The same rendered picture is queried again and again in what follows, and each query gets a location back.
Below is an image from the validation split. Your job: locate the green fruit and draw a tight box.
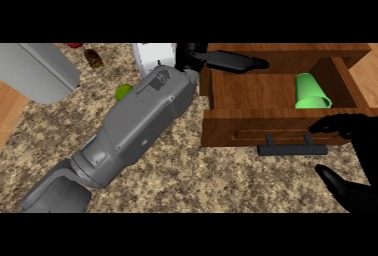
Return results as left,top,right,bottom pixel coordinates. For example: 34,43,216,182
114,83,136,102

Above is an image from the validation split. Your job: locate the brown wooden drawer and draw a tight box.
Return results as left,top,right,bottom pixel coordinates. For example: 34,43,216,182
198,56,378,116
199,107,378,148

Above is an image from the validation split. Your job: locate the dark grey drawer handle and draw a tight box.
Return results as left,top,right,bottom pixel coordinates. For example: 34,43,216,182
255,133,329,157

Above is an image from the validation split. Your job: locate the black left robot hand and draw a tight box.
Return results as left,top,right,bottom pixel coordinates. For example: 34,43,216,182
174,42,272,75

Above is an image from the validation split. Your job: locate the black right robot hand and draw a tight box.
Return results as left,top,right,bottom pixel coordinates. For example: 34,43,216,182
307,112,378,214

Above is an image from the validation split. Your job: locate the grey appliance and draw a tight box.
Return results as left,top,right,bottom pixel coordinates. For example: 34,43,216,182
0,42,83,106

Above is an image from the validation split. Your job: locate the green cup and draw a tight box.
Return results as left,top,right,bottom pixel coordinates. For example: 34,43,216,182
294,72,335,110

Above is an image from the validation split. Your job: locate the brown wooden drawer front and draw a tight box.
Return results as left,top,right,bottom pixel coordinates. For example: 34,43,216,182
199,107,378,148

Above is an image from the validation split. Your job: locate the brown bottle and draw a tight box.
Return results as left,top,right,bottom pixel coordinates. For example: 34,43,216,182
83,48,105,70

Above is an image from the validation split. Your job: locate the brown wooden cabinet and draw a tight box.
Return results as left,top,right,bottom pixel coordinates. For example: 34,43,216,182
205,42,374,68

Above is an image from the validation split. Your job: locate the white box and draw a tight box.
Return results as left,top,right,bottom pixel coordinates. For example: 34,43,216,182
130,42,179,80

